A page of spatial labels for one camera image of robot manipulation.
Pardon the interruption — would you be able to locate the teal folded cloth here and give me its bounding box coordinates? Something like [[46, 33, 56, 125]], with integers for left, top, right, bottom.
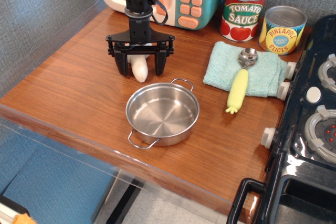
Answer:
[[203, 41, 287, 98]]

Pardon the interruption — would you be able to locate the white plush mushroom brown cap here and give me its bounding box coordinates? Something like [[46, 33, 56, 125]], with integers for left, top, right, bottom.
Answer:
[[127, 54, 150, 83]]

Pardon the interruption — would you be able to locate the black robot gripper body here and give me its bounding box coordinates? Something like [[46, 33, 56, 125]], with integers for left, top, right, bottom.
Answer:
[[106, 8, 175, 56]]

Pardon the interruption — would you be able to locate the orange plush object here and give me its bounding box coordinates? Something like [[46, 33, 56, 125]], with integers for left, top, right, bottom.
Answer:
[[0, 197, 37, 224]]

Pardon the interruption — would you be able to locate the tomato sauce can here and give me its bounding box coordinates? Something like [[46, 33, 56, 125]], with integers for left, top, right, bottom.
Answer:
[[220, 0, 266, 42]]

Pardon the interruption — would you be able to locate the stainless steel pot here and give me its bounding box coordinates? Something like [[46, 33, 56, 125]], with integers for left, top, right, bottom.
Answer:
[[125, 78, 200, 150]]

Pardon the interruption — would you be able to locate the black toy stove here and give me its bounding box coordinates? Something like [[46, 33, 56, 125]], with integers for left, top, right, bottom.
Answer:
[[227, 15, 335, 223]]

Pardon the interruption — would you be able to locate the yellow handled metal scoop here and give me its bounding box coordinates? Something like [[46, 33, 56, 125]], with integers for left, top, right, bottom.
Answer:
[[225, 48, 258, 114]]

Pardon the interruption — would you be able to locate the pineapple slices can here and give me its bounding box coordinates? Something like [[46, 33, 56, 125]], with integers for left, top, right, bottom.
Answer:
[[259, 6, 307, 55]]

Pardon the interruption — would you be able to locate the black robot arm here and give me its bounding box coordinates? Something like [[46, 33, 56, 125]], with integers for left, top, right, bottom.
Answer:
[[106, 0, 175, 76]]

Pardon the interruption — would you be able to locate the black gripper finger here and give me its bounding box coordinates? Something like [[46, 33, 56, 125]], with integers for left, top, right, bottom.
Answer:
[[114, 51, 128, 76], [155, 51, 166, 76]]

